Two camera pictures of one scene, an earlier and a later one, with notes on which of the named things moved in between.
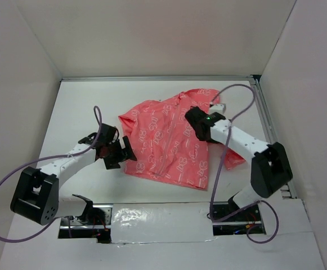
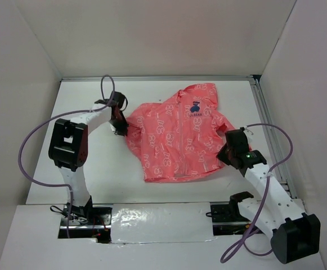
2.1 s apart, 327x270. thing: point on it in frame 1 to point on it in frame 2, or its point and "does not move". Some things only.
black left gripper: [113, 163] to [122, 129]
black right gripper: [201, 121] to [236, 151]
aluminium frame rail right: [286, 190] does not move
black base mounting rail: [227, 219] does not move
